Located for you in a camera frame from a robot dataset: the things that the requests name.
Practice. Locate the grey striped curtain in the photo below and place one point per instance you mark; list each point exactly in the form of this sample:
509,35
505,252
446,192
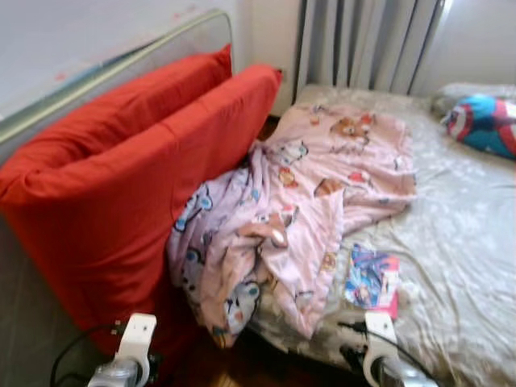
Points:
363,40

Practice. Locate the blue red shield print pillow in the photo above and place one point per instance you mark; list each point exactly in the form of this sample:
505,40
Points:
484,125

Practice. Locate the black wall socket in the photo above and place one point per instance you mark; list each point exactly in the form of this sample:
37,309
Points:
283,74

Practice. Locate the colourful children's book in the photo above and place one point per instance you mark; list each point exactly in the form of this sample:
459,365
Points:
367,278

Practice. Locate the pink cartoon print blanket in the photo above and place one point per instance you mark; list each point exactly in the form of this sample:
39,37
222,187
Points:
322,161

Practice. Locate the bed with grey floral sheet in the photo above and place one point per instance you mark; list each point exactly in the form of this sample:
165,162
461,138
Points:
459,242

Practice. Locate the grey bed headboard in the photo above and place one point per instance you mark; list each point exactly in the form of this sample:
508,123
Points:
48,117

